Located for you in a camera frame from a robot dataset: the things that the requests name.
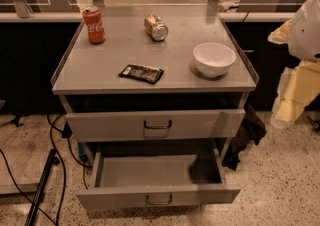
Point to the padded gripper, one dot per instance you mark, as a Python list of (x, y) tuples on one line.
[(306, 35)]

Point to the grey drawer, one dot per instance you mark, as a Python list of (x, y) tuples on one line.
[(151, 125), (176, 176)]

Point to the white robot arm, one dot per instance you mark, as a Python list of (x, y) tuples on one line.
[(308, 16)]

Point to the grey top drawer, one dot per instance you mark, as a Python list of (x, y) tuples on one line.
[(151, 125)]

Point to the grey metal drawer cabinet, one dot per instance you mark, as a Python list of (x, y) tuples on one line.
[(87, 79)]

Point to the dark cloth on floor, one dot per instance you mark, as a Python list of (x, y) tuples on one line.
[(253, 129)]

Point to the white bowl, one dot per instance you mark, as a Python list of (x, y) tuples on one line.
[(213, 59)]

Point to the black snack packet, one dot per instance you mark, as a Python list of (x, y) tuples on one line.
[(142, 73)]

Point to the orange silver lying can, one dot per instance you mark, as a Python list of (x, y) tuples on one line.
[(155, 27)]

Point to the red cola can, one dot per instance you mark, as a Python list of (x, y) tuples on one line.
[(93, 20)]

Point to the black floor bar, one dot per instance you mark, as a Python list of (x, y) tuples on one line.
[(40, 189)]

